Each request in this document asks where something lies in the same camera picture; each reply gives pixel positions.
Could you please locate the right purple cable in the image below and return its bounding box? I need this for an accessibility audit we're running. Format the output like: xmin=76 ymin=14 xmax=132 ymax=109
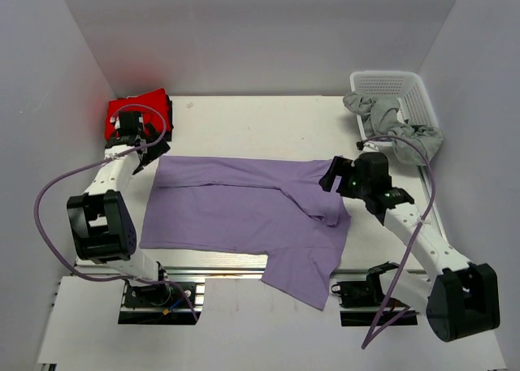
xmin=355 ymin=134 xmax=438 ymax=350

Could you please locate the red folded t-shirt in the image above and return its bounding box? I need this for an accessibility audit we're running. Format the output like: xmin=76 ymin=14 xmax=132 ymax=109
xmin=104 ymin=88 xmax=167 ymax=140

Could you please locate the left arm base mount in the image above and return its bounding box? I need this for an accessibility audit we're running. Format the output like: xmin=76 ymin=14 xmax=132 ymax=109
xmin=118 ymin=282 xmax=204 ymax=326

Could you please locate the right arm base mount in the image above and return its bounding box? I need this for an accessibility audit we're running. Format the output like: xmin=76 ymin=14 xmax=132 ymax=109
xmin=331 ymin=262 xmax=418 ymax=327

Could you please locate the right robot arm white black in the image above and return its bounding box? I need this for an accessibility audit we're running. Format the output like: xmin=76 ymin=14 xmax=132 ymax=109
xmin=319 ymin=152 xmax=501 ymax=342

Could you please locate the white plastic basket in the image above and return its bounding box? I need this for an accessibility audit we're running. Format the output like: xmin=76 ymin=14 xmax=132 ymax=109
xmin=343 ymin=71 xmax=443 ymax=159

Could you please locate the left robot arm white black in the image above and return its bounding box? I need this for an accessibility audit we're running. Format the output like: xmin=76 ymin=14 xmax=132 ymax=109
xmin=67 ymin=104 xmax=170 ymax=285

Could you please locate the purple t-shirt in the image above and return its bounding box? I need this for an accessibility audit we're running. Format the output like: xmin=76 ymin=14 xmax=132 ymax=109
xmin=140 ymin=156 xmax=351 ymax=309

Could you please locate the black folded t-shirt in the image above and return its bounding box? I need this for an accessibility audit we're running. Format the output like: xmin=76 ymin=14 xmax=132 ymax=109
xmin=157 ymin=95 xmax=174 ymax=142

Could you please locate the aluminium rail table edge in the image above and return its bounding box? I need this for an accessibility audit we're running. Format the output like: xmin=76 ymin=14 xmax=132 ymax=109
xmin=71 ymin=171 xmax=448 ymax=281

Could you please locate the grey t-shirt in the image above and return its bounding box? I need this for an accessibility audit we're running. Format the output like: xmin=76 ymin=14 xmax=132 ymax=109
xmin=343 ymin=91 xmax=443 ymax=161

